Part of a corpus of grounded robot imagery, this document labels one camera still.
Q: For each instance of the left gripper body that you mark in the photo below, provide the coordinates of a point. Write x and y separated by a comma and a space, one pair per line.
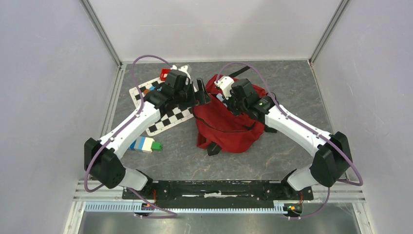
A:
186, 98

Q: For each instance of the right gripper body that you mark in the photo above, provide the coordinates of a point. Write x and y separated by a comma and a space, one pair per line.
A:
237, 107

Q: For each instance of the black white chess mat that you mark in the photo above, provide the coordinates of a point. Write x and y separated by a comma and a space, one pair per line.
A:
172, 118

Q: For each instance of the red backpack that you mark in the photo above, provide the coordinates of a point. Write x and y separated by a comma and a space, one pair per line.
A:
219, 130

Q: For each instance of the light blue pamphlet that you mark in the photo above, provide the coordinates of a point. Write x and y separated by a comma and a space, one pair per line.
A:
220, 97

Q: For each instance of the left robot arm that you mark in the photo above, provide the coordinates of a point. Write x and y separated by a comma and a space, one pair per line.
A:
102, 157

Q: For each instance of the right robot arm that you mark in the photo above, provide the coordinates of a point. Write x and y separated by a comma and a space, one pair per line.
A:
330, 152

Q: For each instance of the red plastic box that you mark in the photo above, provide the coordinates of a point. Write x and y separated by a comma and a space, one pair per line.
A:
163, 74

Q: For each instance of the colourful toy block cluster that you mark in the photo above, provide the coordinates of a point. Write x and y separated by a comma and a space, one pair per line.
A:
148, 89

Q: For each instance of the toy block train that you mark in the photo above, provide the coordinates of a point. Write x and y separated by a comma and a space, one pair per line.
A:
146, 145

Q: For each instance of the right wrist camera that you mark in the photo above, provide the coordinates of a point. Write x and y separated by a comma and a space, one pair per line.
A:
224, 84

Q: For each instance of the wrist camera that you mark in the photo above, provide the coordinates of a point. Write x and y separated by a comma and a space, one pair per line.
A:
185, 69
224, 84

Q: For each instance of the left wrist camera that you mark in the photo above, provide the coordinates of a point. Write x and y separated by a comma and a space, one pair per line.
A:
185, 69

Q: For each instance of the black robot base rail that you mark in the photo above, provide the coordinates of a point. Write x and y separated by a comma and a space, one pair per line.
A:
222, 194

